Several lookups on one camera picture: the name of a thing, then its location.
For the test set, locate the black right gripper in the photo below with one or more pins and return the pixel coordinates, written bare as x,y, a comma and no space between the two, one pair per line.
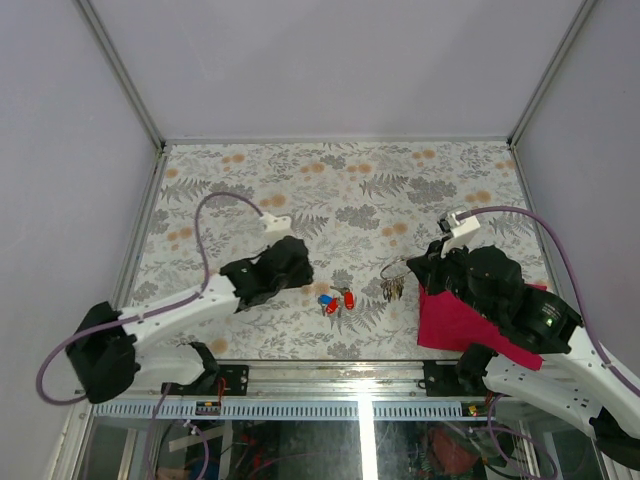
426,267

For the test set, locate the blue tagged key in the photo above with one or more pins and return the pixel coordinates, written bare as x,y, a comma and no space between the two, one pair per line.
329,304

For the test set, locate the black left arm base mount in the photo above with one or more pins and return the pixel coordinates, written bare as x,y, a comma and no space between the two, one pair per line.
216,379

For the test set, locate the large metal keyring with clips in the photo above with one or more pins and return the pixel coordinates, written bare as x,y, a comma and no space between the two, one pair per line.
393,277

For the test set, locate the aluminium enclosure frame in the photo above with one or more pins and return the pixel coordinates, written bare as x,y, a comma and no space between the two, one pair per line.
361,120

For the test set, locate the red tagged key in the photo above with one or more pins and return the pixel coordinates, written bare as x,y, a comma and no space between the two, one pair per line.
348,298

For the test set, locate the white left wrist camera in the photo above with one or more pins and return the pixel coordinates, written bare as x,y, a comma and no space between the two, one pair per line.
276,225

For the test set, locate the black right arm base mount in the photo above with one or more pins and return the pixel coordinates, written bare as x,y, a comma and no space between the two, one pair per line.
465,376

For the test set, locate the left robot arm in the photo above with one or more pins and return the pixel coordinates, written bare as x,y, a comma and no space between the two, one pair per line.
116,350

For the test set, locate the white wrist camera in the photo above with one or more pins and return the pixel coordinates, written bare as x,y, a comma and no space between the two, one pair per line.
458,227
276,225

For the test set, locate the red folded cloth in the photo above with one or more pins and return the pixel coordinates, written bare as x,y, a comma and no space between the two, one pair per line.
446,323

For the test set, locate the floral patterned table mat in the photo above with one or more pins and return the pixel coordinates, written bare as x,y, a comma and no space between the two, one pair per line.
356,205

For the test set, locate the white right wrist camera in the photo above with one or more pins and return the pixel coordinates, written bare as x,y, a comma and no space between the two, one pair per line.
458,227

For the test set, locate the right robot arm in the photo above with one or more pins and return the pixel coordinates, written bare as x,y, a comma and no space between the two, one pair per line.
491,284

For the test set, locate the grey slotted cable duct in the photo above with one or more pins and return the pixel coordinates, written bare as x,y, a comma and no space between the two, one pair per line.
238,409

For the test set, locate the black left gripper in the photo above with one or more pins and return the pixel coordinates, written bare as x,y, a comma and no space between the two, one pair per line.
304,278

